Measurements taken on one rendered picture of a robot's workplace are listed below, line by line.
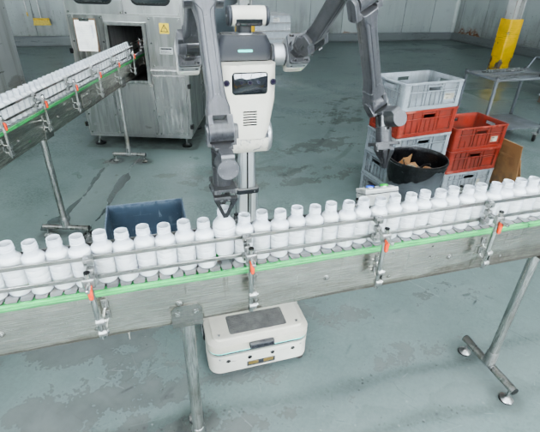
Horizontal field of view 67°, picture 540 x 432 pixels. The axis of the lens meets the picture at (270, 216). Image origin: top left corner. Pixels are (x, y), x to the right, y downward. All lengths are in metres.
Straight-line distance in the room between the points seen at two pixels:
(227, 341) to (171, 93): 3.33
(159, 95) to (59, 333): 3.79
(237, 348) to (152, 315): 0.84
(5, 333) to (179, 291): 0.49
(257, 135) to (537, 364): 1.97
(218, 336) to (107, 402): 0.61
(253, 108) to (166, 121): 3.28
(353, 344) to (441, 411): 0.55
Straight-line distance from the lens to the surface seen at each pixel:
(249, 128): 1.76
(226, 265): 1.32
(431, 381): 2.45
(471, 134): 4.21
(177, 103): 4.88
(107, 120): 5.19
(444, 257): 1.68
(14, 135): 2.89
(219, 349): 2.11
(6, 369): 2.65
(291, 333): 2.17
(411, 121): 3.61
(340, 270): 1.45
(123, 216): 1.86
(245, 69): 1.70
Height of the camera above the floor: 1.80
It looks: 30 degrees down
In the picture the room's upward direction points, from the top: 2 degrees clockwise
